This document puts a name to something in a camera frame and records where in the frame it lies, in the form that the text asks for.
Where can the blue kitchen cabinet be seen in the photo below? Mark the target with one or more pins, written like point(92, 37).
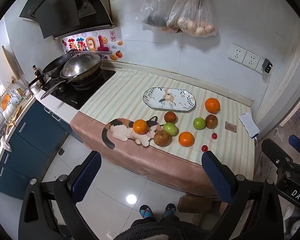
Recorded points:
point(32, 140)

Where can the white mug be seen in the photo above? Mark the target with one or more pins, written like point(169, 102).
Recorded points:
point(35, 88)

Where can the large brown apple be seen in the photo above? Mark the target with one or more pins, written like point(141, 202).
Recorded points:
point(162, 138)

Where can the plastic bag of onions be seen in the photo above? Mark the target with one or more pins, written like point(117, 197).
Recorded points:
point(195, 17)

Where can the blue slipper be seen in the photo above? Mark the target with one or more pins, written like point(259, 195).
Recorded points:
point(146, 212)
point(169, 210)

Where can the plastic bag with dark contents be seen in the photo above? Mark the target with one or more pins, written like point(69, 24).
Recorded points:
point(157, 7)

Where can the black frying pan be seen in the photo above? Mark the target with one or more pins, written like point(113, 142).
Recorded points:
point(53, 66)

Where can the person's dark clothing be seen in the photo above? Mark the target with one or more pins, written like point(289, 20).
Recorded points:
point(150, 230)

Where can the black range hood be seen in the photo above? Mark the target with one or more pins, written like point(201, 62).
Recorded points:
point(65, 7)

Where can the white wall socket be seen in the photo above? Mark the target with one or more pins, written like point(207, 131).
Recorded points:
point(250, 60)
point(237, 53)

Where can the steel wok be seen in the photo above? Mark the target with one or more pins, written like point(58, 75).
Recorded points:
point(82, 65)

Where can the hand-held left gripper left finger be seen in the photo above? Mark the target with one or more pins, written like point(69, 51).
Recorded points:
point(88, 177)

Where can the white paper sheet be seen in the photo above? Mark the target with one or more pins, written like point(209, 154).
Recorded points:
point(248, 125)

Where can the colourful wall sticker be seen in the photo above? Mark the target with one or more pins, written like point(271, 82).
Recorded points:
point(87, 43)

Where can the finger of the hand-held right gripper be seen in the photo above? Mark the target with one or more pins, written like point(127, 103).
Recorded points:
point(273, 151)
point(298, 142)

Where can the green apple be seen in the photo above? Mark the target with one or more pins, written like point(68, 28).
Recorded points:
point(199, 123)
point(170, 129)

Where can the striped cat print tablecloth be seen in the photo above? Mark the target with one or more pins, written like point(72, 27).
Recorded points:
point(130, 97)

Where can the dark sauce bottle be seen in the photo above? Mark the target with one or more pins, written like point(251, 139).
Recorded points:
point(37, 73)

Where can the red cherry tomato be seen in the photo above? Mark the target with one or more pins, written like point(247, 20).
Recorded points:
point(214, 136)
point(204, 148)

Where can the black plug adapter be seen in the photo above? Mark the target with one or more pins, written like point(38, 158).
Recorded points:
point(267, 65)

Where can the oval floral ceramic plate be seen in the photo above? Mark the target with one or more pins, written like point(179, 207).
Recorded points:
point(168, 100)

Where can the wooden cutting board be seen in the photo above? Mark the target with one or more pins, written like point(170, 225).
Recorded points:
point(12, 61)

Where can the black induction cooktop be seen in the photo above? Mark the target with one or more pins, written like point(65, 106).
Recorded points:
point(85, 92)

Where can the orange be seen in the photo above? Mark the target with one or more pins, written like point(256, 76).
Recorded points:
point(185, 139)
point(140, 126)
point(212, 105)

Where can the small brown card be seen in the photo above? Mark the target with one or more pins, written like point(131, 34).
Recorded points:
point(231, 126)

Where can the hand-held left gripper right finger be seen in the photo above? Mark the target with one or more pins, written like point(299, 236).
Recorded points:
point(216, 177)

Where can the dish rack with kitchenware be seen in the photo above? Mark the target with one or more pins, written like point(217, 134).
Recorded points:
point(10, 100)

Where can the dark brown apple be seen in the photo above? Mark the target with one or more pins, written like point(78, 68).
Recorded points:
point(212, 121)
point(170, 117)

